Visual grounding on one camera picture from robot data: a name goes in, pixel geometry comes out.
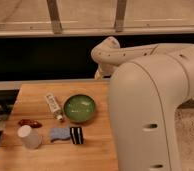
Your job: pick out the white ceramic cup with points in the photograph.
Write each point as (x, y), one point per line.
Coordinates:
(29, 136)

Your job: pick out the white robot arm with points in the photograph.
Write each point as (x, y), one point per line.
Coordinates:
(147, 84)

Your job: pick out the green ceramic bowl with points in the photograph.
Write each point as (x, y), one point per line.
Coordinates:
(79, 108)

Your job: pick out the black white striped eraser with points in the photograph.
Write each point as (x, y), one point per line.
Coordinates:
(76, 135)

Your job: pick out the white tube with label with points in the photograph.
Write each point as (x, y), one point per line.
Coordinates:
(54, 106)

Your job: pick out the blue sponge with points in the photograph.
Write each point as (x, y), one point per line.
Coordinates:
(59, 134)

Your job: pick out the red brown chili pepper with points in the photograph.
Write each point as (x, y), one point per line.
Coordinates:
(29, 122)

